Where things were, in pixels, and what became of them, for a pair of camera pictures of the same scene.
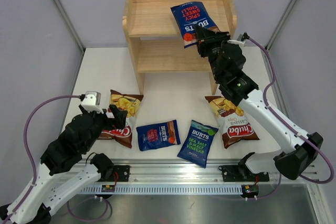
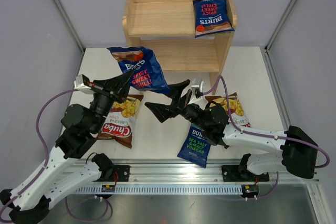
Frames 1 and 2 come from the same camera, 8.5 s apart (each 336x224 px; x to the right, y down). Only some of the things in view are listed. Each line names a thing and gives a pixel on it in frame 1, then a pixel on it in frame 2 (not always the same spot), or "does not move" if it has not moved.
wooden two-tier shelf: [153, 35] does not move
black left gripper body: [101, 121] → [103, 102]
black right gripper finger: [202, 32] → [161, 112]
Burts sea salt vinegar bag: [196, 147] does not move
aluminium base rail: [216, 172] does not move
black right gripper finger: [222, 35] → [175, 90]
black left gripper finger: [116, 111] → [122, 97]
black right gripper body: [210, 48] → [190, 112]
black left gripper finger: [119, 123] → [119, 84]
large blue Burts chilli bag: [187, 16] → [211, 17]
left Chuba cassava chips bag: [129, 103] does not move
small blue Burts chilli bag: [158, 135] → [148, 75]
